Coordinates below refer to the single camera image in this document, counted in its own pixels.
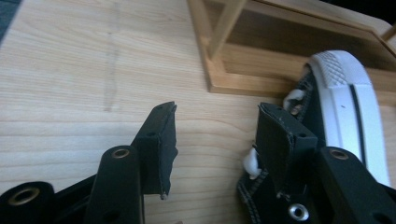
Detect wooden shoe rack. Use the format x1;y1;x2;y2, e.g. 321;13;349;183
186;0;396;108

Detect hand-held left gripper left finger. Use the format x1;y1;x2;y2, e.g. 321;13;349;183
130;101;179;201

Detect black and white sneaker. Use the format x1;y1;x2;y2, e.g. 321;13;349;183
236;49;391;224

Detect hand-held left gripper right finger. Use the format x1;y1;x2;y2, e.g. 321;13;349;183
255;102;318;194

